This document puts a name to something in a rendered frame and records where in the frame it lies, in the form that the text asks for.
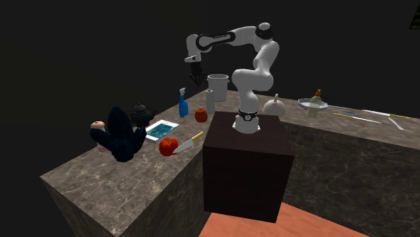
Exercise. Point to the grey paper towel roll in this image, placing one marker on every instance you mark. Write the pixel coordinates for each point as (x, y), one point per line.
(210, 101)

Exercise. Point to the white frying pan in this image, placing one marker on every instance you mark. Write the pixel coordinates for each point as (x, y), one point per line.
(305, 104)

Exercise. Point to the blue pen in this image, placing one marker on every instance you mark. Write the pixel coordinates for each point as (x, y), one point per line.
(348, 112)

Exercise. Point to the red bell pepper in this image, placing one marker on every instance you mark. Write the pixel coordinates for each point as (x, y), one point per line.
(167, 146)

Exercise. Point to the white and yellow long utensil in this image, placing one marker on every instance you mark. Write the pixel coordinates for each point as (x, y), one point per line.
(357, 118)

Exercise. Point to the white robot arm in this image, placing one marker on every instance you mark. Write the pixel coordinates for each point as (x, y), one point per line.
(252, 78)

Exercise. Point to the green soap bottle orange pump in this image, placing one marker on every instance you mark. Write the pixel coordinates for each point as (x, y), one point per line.
(314, 105)

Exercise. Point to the red round tomato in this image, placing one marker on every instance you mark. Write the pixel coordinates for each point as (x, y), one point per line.
(201, 115)

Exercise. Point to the blue tablet with white frame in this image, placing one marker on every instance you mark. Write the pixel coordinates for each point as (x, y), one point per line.
(161, 129)

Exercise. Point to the black teapot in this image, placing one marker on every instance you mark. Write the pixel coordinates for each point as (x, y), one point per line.
(141, 114)

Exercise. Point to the blue spray bottle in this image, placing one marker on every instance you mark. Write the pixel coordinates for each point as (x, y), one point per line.
(183, 105)

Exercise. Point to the white spatula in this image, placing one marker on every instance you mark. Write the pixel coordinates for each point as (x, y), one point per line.
(395, 123)

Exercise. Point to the pale round-topped object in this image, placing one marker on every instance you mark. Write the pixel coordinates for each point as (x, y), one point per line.
(97, 125)

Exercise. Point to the dark robot stand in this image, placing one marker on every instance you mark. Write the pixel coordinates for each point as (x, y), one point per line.
(247, 167)

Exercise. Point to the grey stock pot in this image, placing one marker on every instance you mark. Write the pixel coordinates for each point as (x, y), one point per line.
(218, 86)

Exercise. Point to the dark blue figure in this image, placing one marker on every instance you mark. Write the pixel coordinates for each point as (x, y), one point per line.
(118, 134)

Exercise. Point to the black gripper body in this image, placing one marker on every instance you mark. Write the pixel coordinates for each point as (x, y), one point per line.
(196, 69)

